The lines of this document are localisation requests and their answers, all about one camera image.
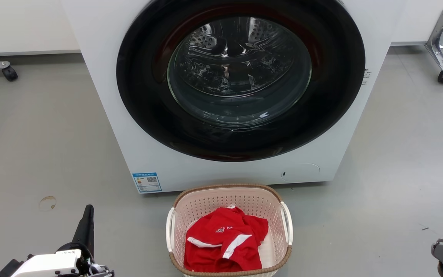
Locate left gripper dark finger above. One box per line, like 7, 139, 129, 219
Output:
72, 204, 95, 257

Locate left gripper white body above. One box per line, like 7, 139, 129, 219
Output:
11, 242, 115, 277

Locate pink perforated laundry basket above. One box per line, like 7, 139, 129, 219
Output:
166, 184, 293, 277

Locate blue energy label sticker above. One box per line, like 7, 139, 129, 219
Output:
132, 172, 162, 193

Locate red shirt with white stripes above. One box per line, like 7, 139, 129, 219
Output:
183, 206, 269, 273

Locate black round glass washer door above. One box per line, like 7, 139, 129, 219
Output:
116, 0, 366, 162

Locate white front-load washing machine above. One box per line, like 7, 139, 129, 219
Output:
61, 0, 406, 194

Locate white cloth under shirt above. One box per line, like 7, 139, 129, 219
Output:
259, 230, 276, 270

